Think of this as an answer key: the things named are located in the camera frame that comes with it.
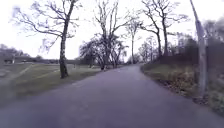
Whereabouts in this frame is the dark brush thicket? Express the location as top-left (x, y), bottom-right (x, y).
top-left (156, 19), bottom-right (224, 73)

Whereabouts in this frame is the leaning pale pole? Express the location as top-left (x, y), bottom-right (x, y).
top-left (189, 0), bottom-right (210, 98)

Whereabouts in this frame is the grass verge with field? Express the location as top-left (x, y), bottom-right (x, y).
top-left (0, 62), bottom-right (108, 108)

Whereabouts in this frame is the grass verge with leaves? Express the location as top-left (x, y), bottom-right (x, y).
top-left (139, 62), bottom-right (224, 116)

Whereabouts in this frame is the grey asphalt path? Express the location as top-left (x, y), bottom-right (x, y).
top-left (0, 63), bottom-right (224, 128)

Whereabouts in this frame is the row of bare trees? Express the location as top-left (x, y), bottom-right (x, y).
top-left (79, 0), bottom-right (189, 70)

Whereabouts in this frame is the large bare tree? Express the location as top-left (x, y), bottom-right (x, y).
top-left (11, 0), bottom-right (84, 80)

